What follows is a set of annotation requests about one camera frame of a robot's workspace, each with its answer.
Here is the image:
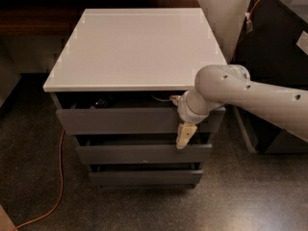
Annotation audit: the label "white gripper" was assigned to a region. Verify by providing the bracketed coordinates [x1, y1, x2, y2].
[169, 90, 209, 149]

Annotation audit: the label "clear plastic water bottle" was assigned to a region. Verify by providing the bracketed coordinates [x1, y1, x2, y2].
[91, 93, 114, 109]

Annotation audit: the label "grey top drawer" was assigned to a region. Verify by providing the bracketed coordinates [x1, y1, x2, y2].
[56, 94, 226, 136]

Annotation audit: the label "grey drawer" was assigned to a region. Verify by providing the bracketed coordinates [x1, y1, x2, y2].
[76, 134, 212, 165]
[56, 94, 226, 136]
[89, 163, 203, 187]

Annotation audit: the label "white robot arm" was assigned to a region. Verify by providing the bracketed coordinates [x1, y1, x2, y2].
[170, 64, 308, 149]

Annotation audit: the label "grey bottom drawer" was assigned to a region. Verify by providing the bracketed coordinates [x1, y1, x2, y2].
[89, 163, 203, 187]

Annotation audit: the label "grey three-drawer cabinet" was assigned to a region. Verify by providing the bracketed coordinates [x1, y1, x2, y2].
[43, 8, 225, 188]

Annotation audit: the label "grey middle drawer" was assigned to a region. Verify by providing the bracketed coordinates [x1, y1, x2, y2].
[76, 134, 212, 165]

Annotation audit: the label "white round bowl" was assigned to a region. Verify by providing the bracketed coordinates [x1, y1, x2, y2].
[149, 92, 170, 102]

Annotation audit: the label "black side cabinet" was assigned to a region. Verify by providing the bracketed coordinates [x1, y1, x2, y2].
[232, 0, 308, 154]

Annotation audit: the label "grey panel at left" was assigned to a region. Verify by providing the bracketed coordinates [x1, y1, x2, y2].
[0, 40, 21, 108]

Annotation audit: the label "dark wooden shelf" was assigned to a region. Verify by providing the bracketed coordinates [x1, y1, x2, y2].
[0, 0, 200, 36]

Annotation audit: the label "orange cable with plug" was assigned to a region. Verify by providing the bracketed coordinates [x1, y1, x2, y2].
[229, 0, 308, 64]

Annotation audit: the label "orange floor cable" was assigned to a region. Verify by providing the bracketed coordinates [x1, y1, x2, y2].
[12, 128, 66, 231]

